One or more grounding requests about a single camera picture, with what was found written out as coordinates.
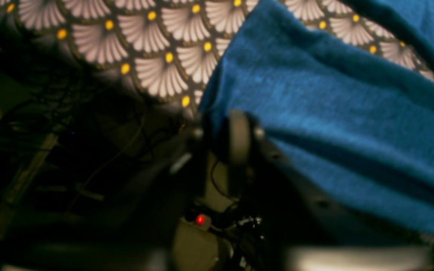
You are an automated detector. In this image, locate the fan-patterned table cloth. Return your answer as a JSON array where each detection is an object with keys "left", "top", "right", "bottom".
[{"left": 0, "top": 0, "right": 434, "bottom": 120}]

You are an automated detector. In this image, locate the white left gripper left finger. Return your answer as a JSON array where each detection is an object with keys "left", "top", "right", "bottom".
[{"left": 119, "top": 113, "right": 240, "bottom": 264}]

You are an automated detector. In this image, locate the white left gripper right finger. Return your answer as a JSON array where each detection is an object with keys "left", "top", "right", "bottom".
[{"left": 236, "top": 110, "right": 421, "bottom": 260}]

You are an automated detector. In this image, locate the blue long-sleeve T-shirt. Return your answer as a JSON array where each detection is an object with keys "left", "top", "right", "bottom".
[{"left": 200, "top": 0, "right": 434, "bottom": 234}]

